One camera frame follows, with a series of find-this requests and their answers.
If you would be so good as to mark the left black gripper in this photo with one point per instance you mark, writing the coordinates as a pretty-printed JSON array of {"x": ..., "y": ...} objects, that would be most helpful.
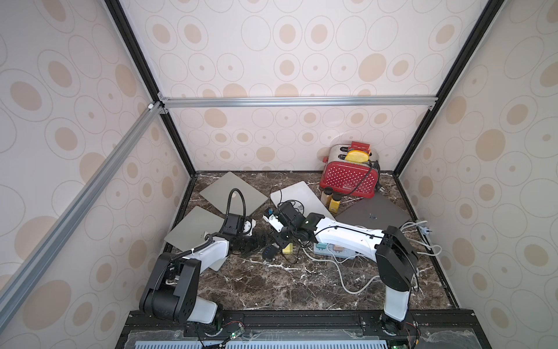
[{"x": 256, "y": 245}]

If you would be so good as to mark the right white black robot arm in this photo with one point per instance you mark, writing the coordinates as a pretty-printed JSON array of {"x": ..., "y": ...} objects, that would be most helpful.
[{"x": 396, "y": 259}]

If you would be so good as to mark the red toaster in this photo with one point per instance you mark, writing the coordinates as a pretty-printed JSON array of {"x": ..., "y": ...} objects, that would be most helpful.
[{"x": 347, "y": 178}]

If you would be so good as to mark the light blue power strip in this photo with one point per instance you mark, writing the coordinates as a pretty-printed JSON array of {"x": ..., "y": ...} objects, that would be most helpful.
[{"x": 331, "y": 250}]

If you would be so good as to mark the yellow toast toy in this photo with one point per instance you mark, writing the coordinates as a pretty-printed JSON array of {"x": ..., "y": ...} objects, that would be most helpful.
[{"x": 357, "y": 156}]

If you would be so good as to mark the red toast toy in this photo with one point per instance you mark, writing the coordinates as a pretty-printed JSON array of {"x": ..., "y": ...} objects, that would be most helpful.
[{"x": 358, "y": 146}]

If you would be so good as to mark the diagonal aluminium frame bar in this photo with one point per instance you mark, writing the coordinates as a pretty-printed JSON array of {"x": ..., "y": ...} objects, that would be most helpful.
[{"x": 32, "y": 270}]

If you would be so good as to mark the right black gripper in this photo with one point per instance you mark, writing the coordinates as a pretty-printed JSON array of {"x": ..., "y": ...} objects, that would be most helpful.
[{"x": 282, "y": 233}]

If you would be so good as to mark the black power strip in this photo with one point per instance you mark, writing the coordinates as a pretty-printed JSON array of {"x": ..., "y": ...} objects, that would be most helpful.
[{"x": 270, "y": 252}]

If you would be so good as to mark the horizontal aluminium frame bar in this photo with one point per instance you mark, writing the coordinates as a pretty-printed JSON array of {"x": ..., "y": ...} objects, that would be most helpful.
[{"x": 283, "y": 102}]

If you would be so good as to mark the brown lid bottle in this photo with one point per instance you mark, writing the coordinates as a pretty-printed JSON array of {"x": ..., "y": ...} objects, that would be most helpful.
[{"x": 326, "y": 196}]

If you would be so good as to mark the yellow charger plug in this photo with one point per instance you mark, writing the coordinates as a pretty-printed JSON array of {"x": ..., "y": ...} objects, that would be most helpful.
[{"x": 289, "y": 249}]

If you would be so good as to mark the silver laptop front left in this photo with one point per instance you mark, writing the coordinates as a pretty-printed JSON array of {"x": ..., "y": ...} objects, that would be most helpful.
[{"x": 191, "y": 233}]

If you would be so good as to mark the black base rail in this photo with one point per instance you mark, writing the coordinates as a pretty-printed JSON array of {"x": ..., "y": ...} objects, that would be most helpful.
[{"x": 308, "y": 329}]

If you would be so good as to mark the yellow bottle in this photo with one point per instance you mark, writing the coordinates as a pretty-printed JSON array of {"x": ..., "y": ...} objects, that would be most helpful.
[{"x": 335, "y": 202}]

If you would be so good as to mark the white laptop centre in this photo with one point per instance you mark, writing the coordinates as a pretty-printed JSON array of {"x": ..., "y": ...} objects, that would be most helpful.
[{"x": 305, "y": 199}]

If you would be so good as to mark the silver laptop back left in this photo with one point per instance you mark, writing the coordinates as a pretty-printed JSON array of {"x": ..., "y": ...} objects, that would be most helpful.
[{"x": 218, "y": 192}]

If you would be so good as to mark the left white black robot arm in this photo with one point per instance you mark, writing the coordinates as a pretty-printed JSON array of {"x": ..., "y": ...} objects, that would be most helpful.
[{"x": 172, "y": 290}]

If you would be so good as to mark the dark grey laptop right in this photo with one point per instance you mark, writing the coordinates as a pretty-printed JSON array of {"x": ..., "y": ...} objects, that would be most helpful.
[{"x": 376, "y": 213}]

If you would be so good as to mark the silver laptop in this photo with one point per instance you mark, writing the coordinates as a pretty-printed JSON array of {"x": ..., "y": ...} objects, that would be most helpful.
[
  {"x": 191, "y": 233},
  {"x": 218, "y": 192}
]

